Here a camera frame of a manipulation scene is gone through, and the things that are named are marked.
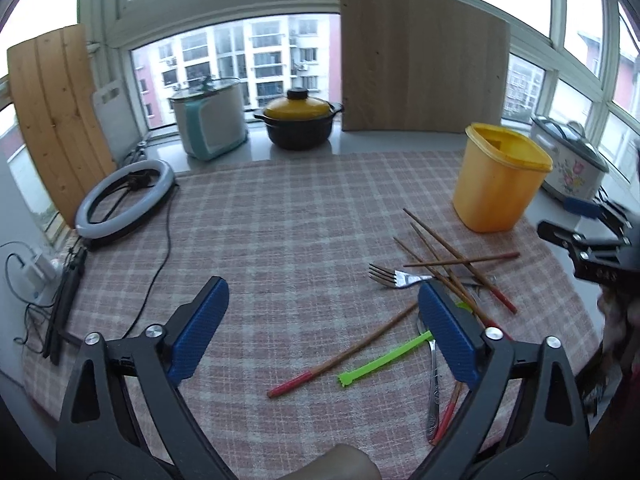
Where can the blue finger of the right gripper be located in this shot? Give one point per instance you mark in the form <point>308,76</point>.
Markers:
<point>555,235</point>
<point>583,208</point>

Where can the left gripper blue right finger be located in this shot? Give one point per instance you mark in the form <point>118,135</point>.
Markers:
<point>455,330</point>

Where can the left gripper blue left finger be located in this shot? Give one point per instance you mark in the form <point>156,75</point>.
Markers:
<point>191,328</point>

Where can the brown red chopstick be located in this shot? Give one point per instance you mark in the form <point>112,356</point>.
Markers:
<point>456,261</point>

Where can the silver metal fork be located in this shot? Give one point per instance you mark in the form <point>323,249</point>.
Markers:
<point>396,278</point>

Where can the short red chopstick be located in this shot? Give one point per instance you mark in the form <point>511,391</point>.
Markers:
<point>449,413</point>

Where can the silver metal spoon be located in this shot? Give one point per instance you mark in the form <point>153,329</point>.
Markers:
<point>432,421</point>

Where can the red wooden chopstick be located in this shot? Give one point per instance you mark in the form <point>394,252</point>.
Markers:
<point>309,375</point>

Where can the green plastic spoon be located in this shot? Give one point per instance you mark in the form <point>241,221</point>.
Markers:
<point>346,379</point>

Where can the right hand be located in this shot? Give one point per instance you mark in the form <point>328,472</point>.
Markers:
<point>621,314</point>

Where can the left hand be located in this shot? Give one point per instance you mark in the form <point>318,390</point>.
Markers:
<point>342,462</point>

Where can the white floral slow cooker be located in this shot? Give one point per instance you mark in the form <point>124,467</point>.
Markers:
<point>578,167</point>

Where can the yellow plastic utensil container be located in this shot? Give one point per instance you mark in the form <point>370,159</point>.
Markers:
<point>500,174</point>

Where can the pink plaid tablecloth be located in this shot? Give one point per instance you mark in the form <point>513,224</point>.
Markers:
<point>293,239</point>

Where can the white power adapter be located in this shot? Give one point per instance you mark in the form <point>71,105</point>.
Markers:
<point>40,276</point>

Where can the white plastic cutting board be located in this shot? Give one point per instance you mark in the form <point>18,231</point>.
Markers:
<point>115,116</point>

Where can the large light wooden board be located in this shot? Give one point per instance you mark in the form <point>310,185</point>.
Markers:
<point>421,65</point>

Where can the white teal electric cooker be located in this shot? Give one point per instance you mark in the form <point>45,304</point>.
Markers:
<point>210,117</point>

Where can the black pot yellow lid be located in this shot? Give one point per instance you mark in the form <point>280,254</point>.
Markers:
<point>298,121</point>

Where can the pine wooden board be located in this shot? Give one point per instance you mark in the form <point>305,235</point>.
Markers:
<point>51,86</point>

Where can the white ring light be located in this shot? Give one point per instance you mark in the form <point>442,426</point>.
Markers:
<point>155,176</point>

